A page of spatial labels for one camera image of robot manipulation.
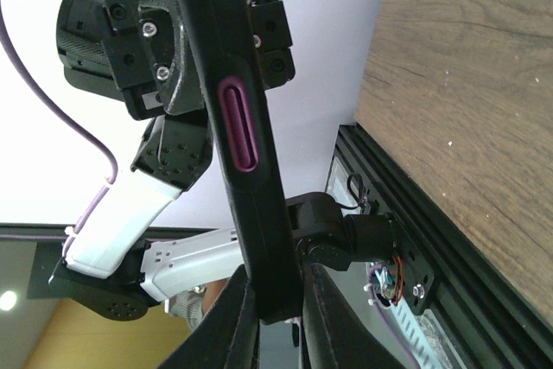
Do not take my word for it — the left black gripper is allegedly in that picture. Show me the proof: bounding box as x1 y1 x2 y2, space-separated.
56 0 205 120

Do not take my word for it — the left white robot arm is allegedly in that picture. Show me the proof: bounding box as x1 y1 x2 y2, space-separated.
50 0 396 322

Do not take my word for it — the black aluminium frame rail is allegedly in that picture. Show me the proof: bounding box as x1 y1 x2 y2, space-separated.
327 125 552 368

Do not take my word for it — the black phone case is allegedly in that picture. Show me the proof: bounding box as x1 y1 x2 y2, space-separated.
178 0 302 324

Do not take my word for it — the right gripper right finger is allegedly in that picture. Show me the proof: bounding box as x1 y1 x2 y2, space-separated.
299 263 403 369

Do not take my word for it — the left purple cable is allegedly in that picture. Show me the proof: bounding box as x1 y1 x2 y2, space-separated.
0 0 118 258

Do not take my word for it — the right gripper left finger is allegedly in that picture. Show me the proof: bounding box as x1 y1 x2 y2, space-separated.
160 265 259 369

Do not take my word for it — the maroon phone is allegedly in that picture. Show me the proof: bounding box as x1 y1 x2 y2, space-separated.
217 76 258 173

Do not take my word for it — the light blue slotted cable duct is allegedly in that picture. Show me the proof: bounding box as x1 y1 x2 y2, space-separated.
391 299 452 368

